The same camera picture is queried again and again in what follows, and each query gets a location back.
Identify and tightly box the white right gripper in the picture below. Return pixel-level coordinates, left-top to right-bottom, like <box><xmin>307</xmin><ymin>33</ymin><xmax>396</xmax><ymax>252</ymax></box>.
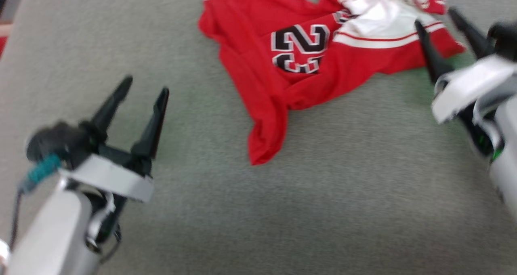
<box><xmin>414</xmin><ymin>6</ymin><xmax>517</xmax><ymax>158</ymax></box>

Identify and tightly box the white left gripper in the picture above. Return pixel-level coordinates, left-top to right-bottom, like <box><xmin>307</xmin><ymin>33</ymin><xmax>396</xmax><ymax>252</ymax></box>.
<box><xmin>59</xmin><ymin>75</ymin><xmax>170</xmax><ymax>241</ymax></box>

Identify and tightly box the red basketball jersey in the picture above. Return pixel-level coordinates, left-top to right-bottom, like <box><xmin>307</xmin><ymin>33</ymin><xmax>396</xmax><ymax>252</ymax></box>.
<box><xmin>198</xmin><ymin>0</ymin><xmax>467</xmax><ymax>166</ymax></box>

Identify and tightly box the black-edged grey panel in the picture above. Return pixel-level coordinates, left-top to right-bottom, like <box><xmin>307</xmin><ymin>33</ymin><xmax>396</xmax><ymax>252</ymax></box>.
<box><xmin>0</xmin><ymin>0</ymin><xmax>27</xmax><ymax>25</ymax></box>

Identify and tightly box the teal cable connector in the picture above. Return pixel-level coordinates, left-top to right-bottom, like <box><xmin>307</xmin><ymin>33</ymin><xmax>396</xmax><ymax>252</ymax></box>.
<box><xmin>19</xmin><ymin>153</ymin><xmax>62</xmax><ymax>194</ymax></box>

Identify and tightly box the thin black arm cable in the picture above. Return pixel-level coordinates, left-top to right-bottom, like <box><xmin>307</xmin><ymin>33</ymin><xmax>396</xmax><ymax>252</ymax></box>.
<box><xmin>9</xmin><ymin>188</ymin><xmax>23</xmax><ymax>251</ymax></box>

